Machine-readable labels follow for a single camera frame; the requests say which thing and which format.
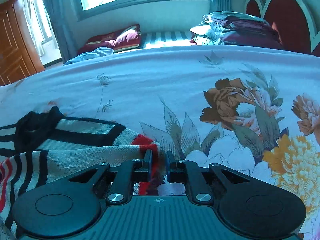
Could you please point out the pile of folded clothes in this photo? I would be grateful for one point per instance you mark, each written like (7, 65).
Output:
(234, 28)

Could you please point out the dark red pillow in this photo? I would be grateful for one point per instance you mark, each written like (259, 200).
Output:
(121, 40)

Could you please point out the brown wooden door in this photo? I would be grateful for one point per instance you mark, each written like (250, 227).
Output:
(19, 58)

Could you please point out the striped window seat mattress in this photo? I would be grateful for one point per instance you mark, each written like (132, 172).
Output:
(166, 39)

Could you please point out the striped knit sweater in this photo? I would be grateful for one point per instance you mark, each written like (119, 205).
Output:
(44, 147)

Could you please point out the red heart-shaped headboard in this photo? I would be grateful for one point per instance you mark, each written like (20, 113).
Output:
(293, 22)

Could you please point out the floral white bed sheet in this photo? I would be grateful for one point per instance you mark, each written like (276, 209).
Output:
(253, 110)

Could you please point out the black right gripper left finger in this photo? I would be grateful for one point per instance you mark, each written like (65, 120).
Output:
(77, 206)

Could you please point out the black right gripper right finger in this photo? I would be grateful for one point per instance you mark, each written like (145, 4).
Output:
(234, 205)

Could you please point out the light blue garment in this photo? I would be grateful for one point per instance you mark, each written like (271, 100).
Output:
(99, 52)

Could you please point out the blue left curtain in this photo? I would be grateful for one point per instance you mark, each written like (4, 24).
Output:
(57, 15)

